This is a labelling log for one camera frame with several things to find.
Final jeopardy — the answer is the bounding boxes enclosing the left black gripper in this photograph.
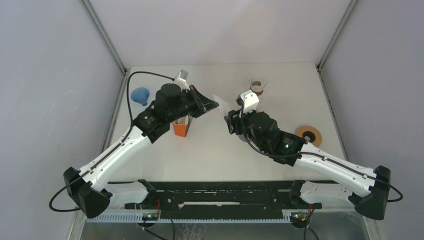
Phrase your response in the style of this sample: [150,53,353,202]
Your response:
[167,85,219,124]

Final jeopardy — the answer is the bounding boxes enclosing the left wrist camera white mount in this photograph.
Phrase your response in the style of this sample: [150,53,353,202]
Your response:
[173,69,190,91]

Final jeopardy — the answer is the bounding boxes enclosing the right aluminium frame post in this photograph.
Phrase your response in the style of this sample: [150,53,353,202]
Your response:
[316,0,360,72]

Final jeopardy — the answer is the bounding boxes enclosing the left aluminium frame post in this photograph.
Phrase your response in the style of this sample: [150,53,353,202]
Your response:
[79,0,127,75]

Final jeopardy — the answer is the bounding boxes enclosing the clear glass carafe brown band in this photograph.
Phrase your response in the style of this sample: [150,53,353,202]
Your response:
[249,78,268,96]

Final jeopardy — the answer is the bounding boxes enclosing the white paper coffee filter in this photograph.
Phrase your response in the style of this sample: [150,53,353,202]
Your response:
[212,94,235,116]

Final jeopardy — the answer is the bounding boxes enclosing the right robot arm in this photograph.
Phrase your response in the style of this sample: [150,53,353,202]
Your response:
[224,110,391,221]

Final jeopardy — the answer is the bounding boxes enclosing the aluminium frame post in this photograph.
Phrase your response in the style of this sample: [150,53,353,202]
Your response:
[316,0,360,72]
[79,0,127,75]

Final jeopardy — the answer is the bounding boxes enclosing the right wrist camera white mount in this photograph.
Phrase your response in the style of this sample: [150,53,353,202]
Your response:
[236,90,260,117]

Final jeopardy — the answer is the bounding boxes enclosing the left black cable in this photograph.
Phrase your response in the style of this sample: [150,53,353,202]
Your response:
[48,71,176,213]

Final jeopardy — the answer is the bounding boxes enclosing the black cable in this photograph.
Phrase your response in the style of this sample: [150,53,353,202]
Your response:
[48,71,176,213]
[240,105,404,204]

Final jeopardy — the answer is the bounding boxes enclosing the blue ribbed dripper cone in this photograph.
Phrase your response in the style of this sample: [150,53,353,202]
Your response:
[130,87,150,106]

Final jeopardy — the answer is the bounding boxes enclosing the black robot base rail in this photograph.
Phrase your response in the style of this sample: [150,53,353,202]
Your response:
[91,180,359,221]

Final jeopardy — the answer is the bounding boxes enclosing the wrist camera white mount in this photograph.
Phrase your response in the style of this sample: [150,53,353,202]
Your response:
[236,90,260,117]
[173,69,190,91]

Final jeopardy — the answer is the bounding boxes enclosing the orange coffee filter box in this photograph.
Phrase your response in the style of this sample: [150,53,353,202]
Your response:
[172,115,193,138]

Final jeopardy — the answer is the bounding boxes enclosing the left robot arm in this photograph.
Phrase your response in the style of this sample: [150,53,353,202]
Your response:
[63,83,219,219]

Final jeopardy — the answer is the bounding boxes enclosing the right black cable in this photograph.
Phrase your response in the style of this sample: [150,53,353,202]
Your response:
[240,105,404,204]

